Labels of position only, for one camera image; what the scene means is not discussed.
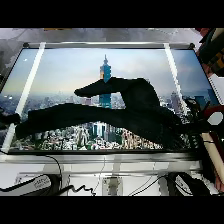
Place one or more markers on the black pants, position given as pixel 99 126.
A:
pixel 140 110

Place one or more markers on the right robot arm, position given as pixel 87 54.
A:
pixel 212 150

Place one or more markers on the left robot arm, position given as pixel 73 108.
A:
pixel 36 184

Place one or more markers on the silver frame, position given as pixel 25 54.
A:
pixel 100 159

